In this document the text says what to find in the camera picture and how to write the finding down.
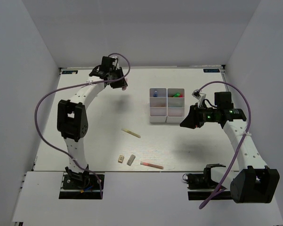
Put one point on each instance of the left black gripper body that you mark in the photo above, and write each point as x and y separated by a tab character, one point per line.
118	83

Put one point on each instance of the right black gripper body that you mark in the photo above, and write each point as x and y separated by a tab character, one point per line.
208	115

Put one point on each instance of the black green highlighter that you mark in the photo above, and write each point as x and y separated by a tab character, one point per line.
177	94

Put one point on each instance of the yellow marker pen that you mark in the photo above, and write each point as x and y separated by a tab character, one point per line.
131	133

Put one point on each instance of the pink translucent tube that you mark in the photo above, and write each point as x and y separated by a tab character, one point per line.
124	87

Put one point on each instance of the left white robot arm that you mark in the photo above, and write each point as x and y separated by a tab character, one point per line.
72	120

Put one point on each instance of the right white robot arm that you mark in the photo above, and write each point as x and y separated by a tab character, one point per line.
254	182

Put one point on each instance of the right white organizer bin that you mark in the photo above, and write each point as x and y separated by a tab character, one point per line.
175	106

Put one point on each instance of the white organizer bin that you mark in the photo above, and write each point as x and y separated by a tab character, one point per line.
175	106
158	114

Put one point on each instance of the left blue table label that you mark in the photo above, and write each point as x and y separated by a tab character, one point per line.
69	71

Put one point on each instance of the blue table label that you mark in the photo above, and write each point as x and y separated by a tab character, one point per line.
69	71
211	70

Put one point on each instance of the left white organizer bin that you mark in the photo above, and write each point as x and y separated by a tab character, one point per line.
158	114

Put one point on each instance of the right blue table label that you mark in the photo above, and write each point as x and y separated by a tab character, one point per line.
211	70

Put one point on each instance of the orange marker pen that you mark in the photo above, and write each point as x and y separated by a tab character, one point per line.
151	165

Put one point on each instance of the grey eraser block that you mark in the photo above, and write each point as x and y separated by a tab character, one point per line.
131	159

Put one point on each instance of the tan small eraser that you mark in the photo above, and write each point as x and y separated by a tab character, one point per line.
121	159

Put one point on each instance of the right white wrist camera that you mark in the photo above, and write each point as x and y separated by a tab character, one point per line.
199	96

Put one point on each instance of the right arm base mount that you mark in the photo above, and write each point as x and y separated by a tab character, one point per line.
198	189

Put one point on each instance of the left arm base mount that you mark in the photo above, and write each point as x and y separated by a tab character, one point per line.
76	190

